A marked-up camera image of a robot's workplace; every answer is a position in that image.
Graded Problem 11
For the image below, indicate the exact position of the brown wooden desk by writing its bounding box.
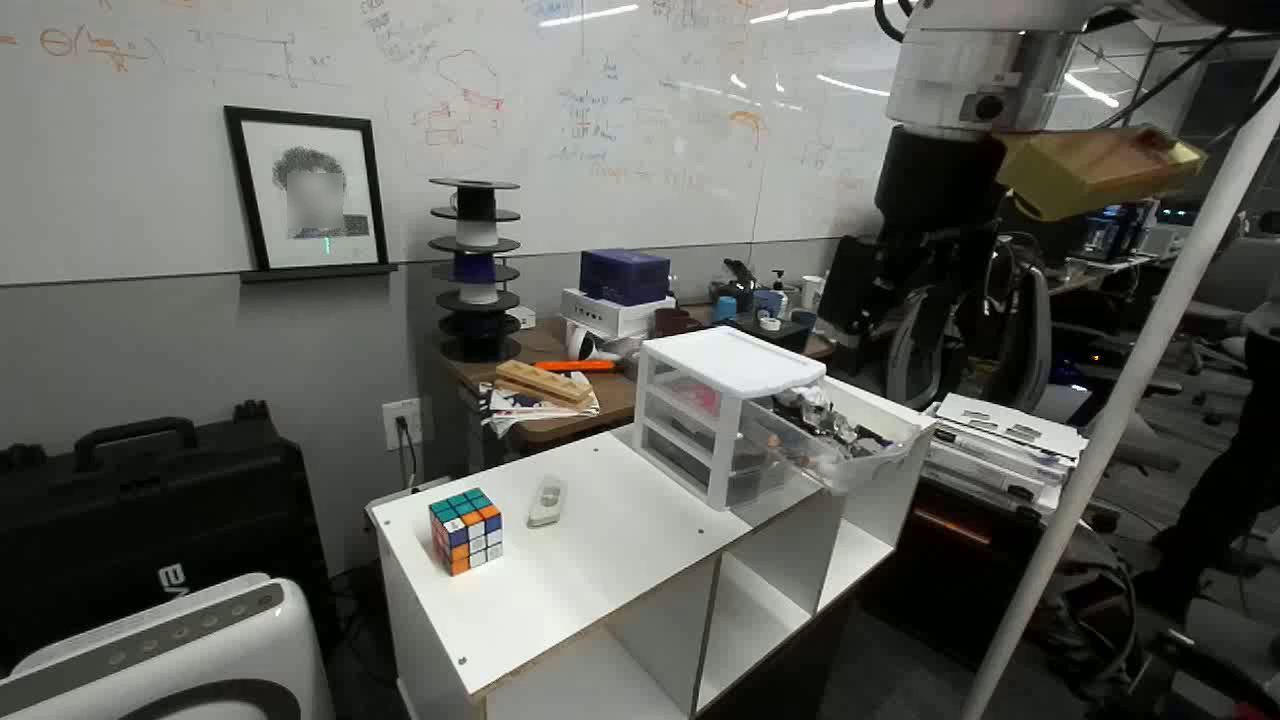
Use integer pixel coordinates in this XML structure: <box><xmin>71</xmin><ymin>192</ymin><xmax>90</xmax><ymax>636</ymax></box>
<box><xmin>432</xmin><ymin>315</ymin><xmax>647</xmax><ymax>459</ymax></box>

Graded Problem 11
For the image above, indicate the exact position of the white wall outlet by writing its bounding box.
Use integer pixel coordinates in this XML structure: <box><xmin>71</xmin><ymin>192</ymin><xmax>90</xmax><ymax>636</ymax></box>
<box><xmin>380</xmin><ymin>395</ymin><xmax>429</xmax><ymax>453</ymax></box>

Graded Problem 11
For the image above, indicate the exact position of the grey office chair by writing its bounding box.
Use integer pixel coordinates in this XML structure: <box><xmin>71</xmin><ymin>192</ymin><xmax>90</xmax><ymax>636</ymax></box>
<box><xmin>883</xmin><ymin>245</ymin><xmax>1056</xmax><ymax>411</ymax></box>

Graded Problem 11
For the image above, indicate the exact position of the stack of printed papers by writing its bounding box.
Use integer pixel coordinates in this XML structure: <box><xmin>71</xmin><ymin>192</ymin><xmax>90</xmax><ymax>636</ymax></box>
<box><xmin>923</xmin><ymin>386</ymin><xmax>1091</xmax><ymax>516</ymax></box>

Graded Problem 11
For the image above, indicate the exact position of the dark blue box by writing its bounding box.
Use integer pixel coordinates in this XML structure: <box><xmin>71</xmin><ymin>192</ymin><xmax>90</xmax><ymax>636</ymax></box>
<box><xmin>578</xmin><ymin>245</ymin><xmax>675</xmax><ymax>307</ymax></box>

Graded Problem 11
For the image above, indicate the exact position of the stack of filament spools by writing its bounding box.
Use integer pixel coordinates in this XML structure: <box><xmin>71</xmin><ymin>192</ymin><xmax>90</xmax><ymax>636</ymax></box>
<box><xmin>426</xmin><ymin>171</ymin><xmax>529</xmax><ymax>362</ymax></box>

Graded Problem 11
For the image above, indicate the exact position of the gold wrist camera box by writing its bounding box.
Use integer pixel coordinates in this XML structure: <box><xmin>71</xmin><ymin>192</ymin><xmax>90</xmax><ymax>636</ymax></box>
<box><xmin>995</xmin><ymin>125</ymin><xmax>1207</xmax><ymax>223</ymax></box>

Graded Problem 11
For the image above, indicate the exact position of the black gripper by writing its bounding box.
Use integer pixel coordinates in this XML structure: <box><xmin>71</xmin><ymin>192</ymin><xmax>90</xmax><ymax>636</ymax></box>
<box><xmin>818</xmin><ymin>125</ymin><xmax>1016</xmax><ymax>330</ymax></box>

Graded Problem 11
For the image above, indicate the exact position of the white cubby shelf unit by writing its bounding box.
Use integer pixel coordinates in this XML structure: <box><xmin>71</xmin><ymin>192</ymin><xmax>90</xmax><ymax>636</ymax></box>
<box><xmin>363</xmin><ymin>395</ymin><xmax>935</xmax><ymax>720</ymax></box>

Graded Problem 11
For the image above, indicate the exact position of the black framed portrait picture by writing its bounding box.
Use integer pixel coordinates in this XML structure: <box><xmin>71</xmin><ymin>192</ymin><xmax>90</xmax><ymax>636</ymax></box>
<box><xmin>219</xmin><ymin>104</ymin><xmax>394</xmax><ymax>275</ymax></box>

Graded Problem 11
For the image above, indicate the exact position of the translucent plastic drawer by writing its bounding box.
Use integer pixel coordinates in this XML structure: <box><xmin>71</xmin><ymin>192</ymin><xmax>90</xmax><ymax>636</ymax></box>
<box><xmin>738</xmin><ymin>375</ymin><xmax>935</xmax><ymax>498</ymax></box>

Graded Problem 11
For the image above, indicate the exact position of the orange handled tool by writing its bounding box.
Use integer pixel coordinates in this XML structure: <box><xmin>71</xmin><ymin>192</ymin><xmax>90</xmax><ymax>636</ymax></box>
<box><xmin>534</xmin><ymin>350</ymin><xmax>623</xmax><ymax>375</ymax></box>

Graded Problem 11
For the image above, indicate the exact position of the black picture ledge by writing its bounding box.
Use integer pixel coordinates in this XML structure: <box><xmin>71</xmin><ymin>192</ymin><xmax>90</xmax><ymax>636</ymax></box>
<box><xmin>236</xmin><ymin>258</ymin><xmax>399</xmax><ymax>289</ymax></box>

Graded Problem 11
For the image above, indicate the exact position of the flat white box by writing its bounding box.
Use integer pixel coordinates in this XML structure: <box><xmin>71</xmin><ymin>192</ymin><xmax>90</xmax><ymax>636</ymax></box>
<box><xmin>557</xmin><ymin>285</ymin><xmax>679</xmax><ymax>342</ymax></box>

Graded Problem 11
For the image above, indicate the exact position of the white plastic drawer unit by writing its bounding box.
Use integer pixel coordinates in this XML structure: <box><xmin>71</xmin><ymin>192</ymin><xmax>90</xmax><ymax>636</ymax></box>
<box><xmin>634</xmin><ymin>323</ymin><xmax>833</xmax><ymax>510</ymax></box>

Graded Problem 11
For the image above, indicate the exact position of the light wooden block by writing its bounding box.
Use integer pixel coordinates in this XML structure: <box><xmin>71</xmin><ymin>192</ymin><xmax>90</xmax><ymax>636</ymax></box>
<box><xmin>492</xmin><ymin>354</ymin><xmax>591</xmax><ymax>404</ymax></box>

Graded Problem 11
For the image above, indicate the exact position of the black plug cord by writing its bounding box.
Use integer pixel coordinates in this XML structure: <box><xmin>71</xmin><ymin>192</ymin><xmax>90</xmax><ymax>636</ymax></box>
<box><xmin>394</xmin><ymin>411</ymin><xmax>426</xmax><ymax>493</ymax></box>

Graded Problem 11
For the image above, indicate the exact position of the black hard carrying case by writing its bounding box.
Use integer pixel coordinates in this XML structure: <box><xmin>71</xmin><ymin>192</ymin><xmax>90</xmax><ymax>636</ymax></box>
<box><xmin>0</xmin><ymin>395</ymin><xmax>332</xmax><ymax>672</ymax></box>

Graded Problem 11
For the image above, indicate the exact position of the white appliance with grey stripe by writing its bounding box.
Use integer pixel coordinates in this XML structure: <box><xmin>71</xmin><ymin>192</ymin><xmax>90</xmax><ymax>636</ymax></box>
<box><xmin>0</xmin><ymin>571</ymin><xmax>336</xmax><ymax>720</ymax></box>

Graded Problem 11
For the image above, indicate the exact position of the Rubik's cube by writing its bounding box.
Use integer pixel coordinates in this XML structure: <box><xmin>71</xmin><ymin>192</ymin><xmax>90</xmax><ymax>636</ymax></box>
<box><xmin>426</xmin><ymin>483</ymin><xmax>507</xmax><ymax>578</ymax></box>

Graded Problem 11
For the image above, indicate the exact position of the white tripod pole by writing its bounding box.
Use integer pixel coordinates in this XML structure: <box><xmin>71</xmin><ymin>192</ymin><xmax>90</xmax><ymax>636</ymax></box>
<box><xmin>962</xmin><ymin>74</ymin><xmax>1280</xmax><ymax>720</ymax></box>

